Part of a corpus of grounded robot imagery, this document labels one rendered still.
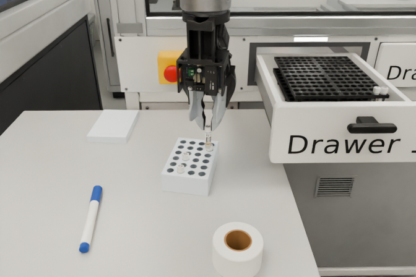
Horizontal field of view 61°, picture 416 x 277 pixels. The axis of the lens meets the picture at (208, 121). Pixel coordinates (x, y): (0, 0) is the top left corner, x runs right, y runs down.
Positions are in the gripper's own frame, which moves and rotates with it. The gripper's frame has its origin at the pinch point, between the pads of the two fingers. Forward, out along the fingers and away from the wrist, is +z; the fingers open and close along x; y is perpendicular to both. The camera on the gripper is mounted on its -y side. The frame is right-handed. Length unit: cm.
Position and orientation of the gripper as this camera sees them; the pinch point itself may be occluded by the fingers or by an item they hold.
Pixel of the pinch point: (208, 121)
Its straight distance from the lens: 64.0
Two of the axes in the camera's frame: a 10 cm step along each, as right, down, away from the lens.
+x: 9.8, 0.9, -1.6
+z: 0.0, 8.7, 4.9
